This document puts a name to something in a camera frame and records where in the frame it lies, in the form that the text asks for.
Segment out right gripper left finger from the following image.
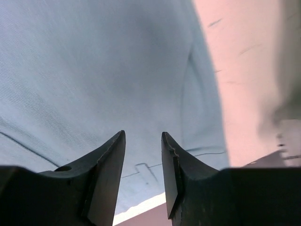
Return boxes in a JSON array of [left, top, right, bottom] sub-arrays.
[[0, 131, 126, 226]]

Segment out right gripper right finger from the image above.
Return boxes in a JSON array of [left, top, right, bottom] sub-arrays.
[[161, 132, 301, 226]]

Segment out light blue trousers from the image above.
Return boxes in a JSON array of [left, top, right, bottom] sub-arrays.
[[0, 0, 229, 214]]

